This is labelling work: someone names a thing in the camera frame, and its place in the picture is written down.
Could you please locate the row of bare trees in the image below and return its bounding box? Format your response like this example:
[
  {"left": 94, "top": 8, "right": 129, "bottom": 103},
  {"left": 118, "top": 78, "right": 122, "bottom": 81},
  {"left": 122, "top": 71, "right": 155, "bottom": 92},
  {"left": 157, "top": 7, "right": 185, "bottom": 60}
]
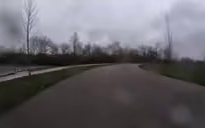
[{"left": 0, "top": 31, "right": 205, "bottom": 66}]

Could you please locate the grey asphalt path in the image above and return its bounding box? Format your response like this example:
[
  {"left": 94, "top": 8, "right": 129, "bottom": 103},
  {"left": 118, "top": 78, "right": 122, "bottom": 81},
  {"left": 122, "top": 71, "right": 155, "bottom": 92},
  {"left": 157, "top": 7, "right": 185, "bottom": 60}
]
[{"left": 0, "top": 63, "right": 205, "bottom": 128}]

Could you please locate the tall bare tree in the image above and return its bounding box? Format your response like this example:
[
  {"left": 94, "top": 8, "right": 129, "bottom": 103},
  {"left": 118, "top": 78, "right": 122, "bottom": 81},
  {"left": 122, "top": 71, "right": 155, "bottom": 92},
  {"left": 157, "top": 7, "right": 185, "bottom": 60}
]
[
  {"left": 21, "top": 0, "right": 40, "bottom": 56},
  {"left": 163, "top": 13, "right": 175, "bottom": 62}
]

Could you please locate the grass verge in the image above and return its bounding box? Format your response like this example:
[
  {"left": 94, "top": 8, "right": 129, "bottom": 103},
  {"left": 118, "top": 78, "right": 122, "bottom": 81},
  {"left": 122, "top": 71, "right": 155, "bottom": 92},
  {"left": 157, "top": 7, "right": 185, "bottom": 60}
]
[
  {"left": 138, "top": 61, "right": 205, "bottom": 90},
  {"left": 0, "top": 63, "right": 108, "bottom": 118}
]

